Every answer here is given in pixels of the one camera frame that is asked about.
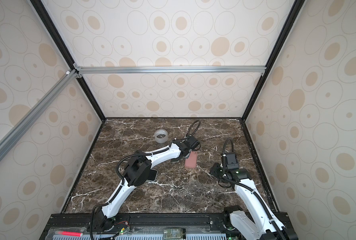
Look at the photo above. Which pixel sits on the pink phone case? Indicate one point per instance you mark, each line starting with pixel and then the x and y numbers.
pixel 191 161

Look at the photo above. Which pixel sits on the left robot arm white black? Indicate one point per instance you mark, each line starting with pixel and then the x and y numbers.
pixel 134 170

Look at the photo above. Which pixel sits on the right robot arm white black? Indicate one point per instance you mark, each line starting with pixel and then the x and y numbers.
pixel 260 223

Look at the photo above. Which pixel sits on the clear tape roll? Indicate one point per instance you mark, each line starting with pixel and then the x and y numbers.
pixel 161 136

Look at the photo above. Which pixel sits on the green circuit board module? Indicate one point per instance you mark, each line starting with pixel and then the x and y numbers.
pixel 174 234

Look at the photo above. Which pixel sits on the pink marker pen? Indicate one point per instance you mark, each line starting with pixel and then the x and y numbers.
pixel 71 234

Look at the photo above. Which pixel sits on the silver aluminium rail back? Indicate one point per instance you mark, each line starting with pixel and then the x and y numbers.
pixel 171 70

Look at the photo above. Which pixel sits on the silver aluminium rail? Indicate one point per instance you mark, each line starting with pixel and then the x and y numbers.
pixel 171 70
pixel 11 139

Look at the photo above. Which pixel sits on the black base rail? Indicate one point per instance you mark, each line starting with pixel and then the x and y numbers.
pixel 141 223

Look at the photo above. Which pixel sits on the black corner frame post right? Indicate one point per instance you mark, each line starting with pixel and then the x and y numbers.
pixel 285 31

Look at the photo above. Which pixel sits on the black corner frame post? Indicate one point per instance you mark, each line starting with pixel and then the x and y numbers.
pixel 45 18
pixel 285 31

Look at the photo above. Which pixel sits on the black corner frame post left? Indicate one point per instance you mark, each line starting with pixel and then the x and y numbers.
pixel 45 18

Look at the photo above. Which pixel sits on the silver aluminium rail left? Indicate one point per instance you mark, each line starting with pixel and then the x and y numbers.
pixel 11 139

